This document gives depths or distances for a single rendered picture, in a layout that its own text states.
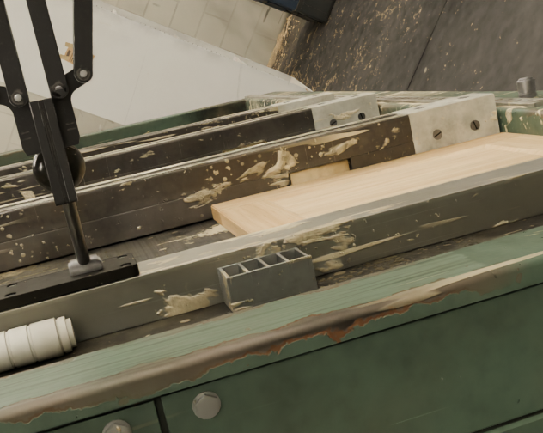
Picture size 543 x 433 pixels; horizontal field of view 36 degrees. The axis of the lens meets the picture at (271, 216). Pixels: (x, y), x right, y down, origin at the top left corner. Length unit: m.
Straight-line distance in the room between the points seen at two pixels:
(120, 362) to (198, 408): 0.05
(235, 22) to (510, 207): 5.72
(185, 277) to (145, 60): 4.32
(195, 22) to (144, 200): 5.38
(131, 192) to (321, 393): 0.61
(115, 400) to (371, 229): 0.34
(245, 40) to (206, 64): 1.47
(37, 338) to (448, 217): 0.36
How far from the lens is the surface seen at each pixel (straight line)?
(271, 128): 1.50
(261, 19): 6.46
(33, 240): 1.04
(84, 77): 0.58
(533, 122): 1.11
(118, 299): 0.69
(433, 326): 0.48
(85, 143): 2.54
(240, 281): 0.66
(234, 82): 5.05
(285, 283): 0.66
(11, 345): 0.66
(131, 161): 1.46
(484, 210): 0.76
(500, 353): 0.51
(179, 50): 4.99
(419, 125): 1.13
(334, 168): 1.09
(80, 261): 0.69
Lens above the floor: 1.46
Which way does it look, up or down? 17 degrees down
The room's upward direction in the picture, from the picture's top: 71 degrees counter-clockwise
